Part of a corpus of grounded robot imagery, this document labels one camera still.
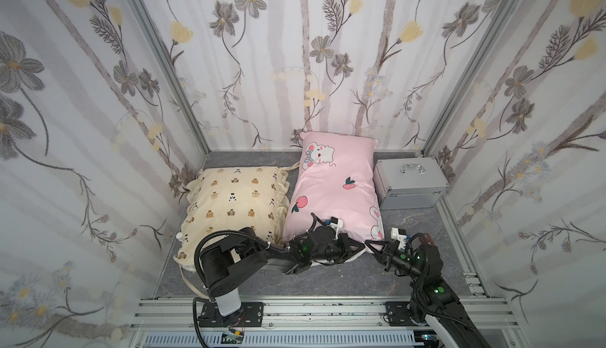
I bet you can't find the pink cartoon pillow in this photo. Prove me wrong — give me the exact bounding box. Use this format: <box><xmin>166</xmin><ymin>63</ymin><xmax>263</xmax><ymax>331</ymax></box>
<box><xmin>282</xmin><ymin>132</ymin><xmax>385</xmax><ymax>243</ymax></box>

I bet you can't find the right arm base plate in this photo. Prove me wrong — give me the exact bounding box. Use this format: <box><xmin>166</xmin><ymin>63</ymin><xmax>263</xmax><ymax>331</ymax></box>
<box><xmin>385</xmin><ymin>302</ymin><xmax>427</xmax><ymax>327</ymax></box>

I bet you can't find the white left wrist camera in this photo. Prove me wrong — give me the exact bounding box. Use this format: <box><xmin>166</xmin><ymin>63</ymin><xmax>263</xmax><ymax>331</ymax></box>
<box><xmin>325</xmin><ymin>217</ymin><xmax>344</xmax><ymax>236</ymax></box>

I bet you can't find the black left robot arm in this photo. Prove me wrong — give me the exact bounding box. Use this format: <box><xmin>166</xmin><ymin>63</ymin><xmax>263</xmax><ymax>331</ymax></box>
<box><xmin>193</xmin><ymin>226</ymin><xmax>365</xmax><ymax>318</ymax></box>

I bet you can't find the silver aluminium case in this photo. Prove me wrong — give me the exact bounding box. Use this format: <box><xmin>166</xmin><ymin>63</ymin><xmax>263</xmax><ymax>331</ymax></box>
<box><xmin>373</xmin><ymin>157</ymin><xmax>450</xmax><ymax>211</ymax></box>

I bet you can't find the brown small block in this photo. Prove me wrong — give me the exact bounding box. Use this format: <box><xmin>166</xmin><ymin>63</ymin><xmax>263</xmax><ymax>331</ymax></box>
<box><xmin>418</xmin><ymin>234</ymin><xmax>435</xmax><ymax>249</ymax></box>

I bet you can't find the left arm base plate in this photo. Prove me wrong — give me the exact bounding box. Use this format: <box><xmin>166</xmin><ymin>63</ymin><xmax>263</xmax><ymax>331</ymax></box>
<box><xmin>194</xmin><ymin>302</ymin><xmax>264</xmax><ymax>328</ymax></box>

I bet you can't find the cream bear print pillow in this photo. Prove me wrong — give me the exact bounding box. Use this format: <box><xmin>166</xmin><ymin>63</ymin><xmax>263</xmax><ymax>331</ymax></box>
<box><xmin>174</xmin><ymin>166</ymin><xmax>290</xmax><ymax>272</ymax></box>

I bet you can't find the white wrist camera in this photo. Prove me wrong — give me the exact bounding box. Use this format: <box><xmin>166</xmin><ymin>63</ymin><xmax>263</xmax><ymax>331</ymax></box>
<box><xmin>390</xmin><ymin>227</ymin><xmax>409</xmax><ymax>250</ymax></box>
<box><xmin>325</xmin><ymin>217</ymin><xmax>344</xmax><ymax>236</ymax></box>

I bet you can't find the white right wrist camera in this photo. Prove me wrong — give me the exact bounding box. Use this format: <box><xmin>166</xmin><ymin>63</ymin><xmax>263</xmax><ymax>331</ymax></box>
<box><xmin>390</xmin><ymin>227</ymin><xmax>409</xmax><ymax>250</ymax></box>

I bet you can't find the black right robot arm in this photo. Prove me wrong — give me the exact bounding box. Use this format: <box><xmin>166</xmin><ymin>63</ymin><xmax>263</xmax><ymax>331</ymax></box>
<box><xmin>365</xmin><ymin>234</ymin><xmax>489</xmax><ymax>347</ymax></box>

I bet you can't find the aluminium mounting rail frame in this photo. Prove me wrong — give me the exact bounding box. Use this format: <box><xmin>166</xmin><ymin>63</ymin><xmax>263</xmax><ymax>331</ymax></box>
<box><xmin>122</xmin><ymin>295</ymin><xmax>529</xmax><ymax>348</ymax></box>

